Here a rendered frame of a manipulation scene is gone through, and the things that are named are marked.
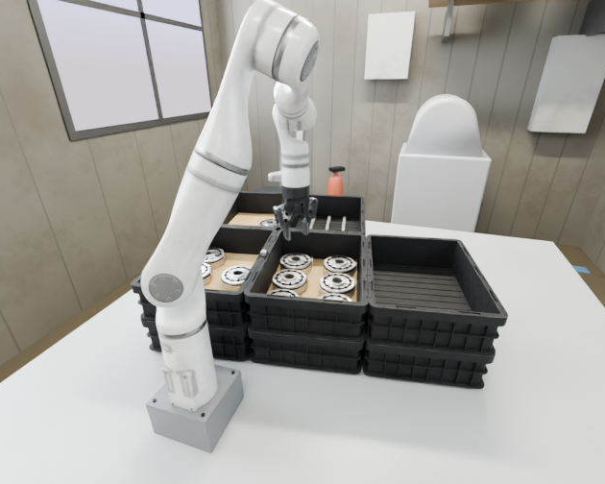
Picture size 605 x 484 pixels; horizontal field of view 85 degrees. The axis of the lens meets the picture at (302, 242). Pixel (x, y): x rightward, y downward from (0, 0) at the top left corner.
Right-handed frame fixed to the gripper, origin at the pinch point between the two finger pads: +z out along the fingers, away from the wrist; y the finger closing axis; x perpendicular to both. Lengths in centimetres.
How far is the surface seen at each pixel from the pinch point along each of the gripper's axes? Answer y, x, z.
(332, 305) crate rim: -7.1, -24.4, 7.9
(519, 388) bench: 28, -55, 30
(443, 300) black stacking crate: 28.2, -31.6, 17.4
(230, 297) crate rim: -24.5, -7.1, 8.0
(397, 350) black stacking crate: 4.1, -35.5, 19.5
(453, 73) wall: 239, 109, -43
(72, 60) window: -29, 188, -51
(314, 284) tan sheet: 3.6, -3.9, 17.3
